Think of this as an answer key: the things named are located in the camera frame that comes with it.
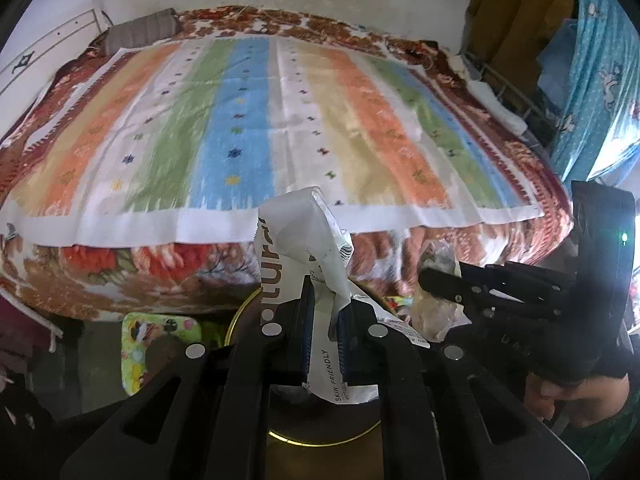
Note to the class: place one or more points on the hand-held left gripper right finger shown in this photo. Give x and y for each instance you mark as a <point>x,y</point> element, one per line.
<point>343,347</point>

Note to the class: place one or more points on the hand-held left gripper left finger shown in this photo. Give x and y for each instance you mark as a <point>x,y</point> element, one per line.
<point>308,332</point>

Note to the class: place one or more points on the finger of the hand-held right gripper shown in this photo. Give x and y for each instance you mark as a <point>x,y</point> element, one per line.
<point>480,290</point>
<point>525,272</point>

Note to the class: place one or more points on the thin clear plastic wrapper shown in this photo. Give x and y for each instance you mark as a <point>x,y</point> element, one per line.
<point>440,312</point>

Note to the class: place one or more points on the dark brown bin gold rim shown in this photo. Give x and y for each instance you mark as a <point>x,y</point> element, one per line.
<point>320,417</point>

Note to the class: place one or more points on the white wipes packet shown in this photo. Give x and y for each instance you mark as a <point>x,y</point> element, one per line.
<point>290,240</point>

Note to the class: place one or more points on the person's right hand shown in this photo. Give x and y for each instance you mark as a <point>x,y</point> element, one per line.
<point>575,397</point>

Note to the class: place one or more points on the colourful printed cloth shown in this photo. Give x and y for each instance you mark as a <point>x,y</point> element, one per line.
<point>400,302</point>

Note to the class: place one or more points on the green cartoon stool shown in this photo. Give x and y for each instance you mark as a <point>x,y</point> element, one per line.
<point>155,350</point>

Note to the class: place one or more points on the green patterned garment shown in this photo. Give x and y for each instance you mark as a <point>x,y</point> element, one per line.
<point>605,445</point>

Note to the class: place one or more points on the floral brown blanket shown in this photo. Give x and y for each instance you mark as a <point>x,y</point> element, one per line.
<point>150,280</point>

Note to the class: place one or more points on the white cloth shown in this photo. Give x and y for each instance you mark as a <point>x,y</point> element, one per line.
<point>492,100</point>

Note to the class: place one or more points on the blue printed curtain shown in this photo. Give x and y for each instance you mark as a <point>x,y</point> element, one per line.
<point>595,85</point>

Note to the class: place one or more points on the striped pastel mat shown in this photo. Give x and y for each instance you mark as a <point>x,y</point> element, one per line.
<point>250,125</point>

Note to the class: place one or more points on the light blue hanging cloth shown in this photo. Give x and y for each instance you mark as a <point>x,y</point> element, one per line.
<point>557,55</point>

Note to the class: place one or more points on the brown hanging garment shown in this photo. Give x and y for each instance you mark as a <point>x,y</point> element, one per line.
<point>515,20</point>

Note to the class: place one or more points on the grey striped pillow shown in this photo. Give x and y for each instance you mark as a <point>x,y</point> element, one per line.
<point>142,30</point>

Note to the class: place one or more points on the white headboard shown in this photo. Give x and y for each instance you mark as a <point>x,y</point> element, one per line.
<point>45,50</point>

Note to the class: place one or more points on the metal bed rail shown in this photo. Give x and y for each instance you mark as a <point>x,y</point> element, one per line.
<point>520,97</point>

